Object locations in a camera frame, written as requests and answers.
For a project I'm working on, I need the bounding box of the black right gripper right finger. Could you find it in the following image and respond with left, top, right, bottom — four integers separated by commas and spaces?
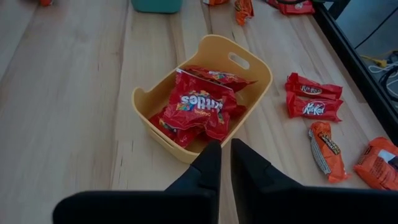
230, 138, 398, 224

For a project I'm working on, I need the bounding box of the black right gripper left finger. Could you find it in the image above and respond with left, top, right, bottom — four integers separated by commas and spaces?
52, 139, 222, 224

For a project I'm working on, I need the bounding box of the red Skittles candy bag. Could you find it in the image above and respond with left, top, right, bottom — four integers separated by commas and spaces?
183, 65, 257, 93
148, 108, 200, 149
160, 68, 239, 142

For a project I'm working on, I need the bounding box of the red Kit Kat candy bar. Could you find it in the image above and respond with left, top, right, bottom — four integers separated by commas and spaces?
266, 0, 315, 16
285, 91, 345, 123
285, 72, 343, 101

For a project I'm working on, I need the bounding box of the yellow plastic bin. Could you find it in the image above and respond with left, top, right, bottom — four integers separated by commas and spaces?
132, 34, 274, 164

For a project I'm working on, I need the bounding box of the light green plastic bin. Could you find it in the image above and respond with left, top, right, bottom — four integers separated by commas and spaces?
130, 0, 184, 14

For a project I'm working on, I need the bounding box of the black aluminium rig frame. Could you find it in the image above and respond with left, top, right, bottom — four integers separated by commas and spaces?
312, 0, 398, 144

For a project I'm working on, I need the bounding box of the black cable coil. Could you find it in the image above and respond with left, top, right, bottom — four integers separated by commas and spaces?
379, 51, 398, 103

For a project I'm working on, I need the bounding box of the white cable bundle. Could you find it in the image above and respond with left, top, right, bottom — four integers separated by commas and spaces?
368, 61, 398, 75

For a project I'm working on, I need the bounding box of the yellow cable with plug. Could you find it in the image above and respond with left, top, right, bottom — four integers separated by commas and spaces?
360, 54, 389, 68

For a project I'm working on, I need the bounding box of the long black floor cable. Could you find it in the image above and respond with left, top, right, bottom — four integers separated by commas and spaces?
354, 6, 398, 50

